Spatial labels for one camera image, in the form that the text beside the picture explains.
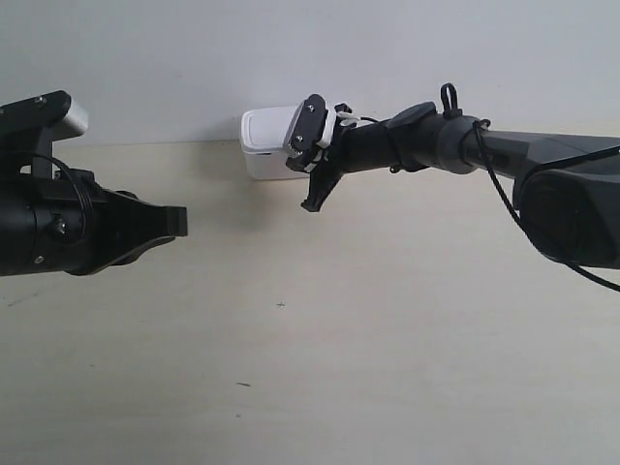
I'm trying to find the white lidded plastic container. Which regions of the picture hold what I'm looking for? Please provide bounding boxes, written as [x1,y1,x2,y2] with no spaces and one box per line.
[239,105,308,180]

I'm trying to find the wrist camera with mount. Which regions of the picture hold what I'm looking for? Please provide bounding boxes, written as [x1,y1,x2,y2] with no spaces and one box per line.
[1,90,89,178]
[284,94,336,158]

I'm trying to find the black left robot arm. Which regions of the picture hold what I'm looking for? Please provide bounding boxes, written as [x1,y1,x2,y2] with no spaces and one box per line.
[1,176,188,276]

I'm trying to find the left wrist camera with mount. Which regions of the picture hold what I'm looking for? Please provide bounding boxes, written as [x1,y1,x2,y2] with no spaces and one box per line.
[1,90,89,178]

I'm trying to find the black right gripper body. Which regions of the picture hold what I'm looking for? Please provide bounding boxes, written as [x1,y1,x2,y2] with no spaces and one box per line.
[285,103,358,174]

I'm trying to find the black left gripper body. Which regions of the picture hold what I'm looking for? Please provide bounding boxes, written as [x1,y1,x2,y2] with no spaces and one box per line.
[28,183,145,276]

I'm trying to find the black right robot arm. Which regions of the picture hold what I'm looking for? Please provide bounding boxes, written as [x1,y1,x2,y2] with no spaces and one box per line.
[283,83,619,269]

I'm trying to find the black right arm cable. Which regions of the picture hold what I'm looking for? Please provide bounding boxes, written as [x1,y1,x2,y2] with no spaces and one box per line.
[333,82,620,293]

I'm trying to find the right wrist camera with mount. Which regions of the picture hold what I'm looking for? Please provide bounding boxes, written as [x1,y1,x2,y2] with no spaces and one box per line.
[284,94,336,158]

